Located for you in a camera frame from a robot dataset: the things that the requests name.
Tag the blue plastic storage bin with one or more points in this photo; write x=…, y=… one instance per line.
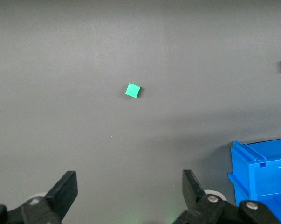
x=266, y=177

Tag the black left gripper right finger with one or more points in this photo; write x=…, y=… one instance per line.
x=196, y=198

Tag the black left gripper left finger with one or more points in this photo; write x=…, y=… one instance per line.
x=58, y=196

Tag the small green cube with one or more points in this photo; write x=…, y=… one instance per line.
x=132, y=90

